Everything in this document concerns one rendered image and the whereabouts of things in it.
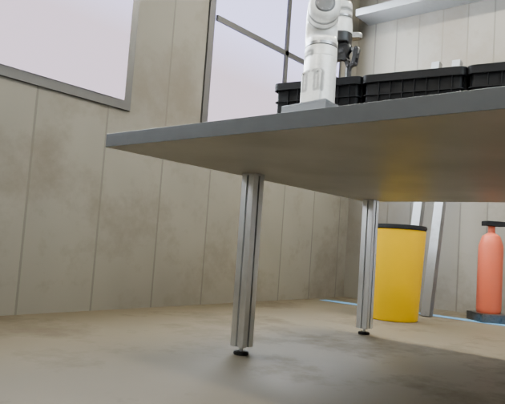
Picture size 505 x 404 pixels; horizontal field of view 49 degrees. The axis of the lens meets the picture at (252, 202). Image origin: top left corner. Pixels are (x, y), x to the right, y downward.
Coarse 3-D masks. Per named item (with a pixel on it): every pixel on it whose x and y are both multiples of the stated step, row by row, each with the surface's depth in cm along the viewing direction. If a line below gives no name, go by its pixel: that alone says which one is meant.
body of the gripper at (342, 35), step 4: (340, 32) 178; (344, 32) 178; (348, 32) 179; (340, 36) 178; (344, 36) 178; (348, 36) 179; (352, 36) 181; (340, 40) 178; (344, 40) 178; (348, 40) 179; (340, 44) 181; (344, 44) 180; (348, 44) 179; (344, 48) 180; (348, 48) 179; (348, 52) 179; (340, 56) 180; (348, 56) 180; (340, 60) 182
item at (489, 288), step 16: (496, 224) 368; (480, 240) 373; (496, 240) 365; (480, 256) 369; (496, 256) 363; (480, 272) 368; (496, 272) 363; (480, 288) 366; (496, 288) 362; (480, 304) 365; (496, 304) 361; (480, 320) 358; (496, 320) 357
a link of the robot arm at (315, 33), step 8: (312, 24) 159; (320, 24) 157; (328, 24) 157; (336, 24) 161; (312, 32) 160; (320, 32) 160; (328, 32) 160; (336, 32) 161; (312, 40) 154; (320, 40) 153; (328, 40) 153; (336, 40) 155
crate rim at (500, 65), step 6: (468, 66) 153; (474, 66) 151; (480, 66) 150; (486, 66) 149; (492, 66) 149; (498, 66) 148; (504, 66) 147; (468, 72) 152; (474, 72) 151; (480, 72) 150
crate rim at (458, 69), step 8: (392, 72) 162; (400, 72) 161; (408, 72) 160; (416, 72) 159; (424, 72) 158; (432, 72) 157; (440, 72) 155; (448, 72) 154; (456, 72) 153; (464, 72) 153; (368, 80) 166; (376, 80) 165; (384, 80) 163
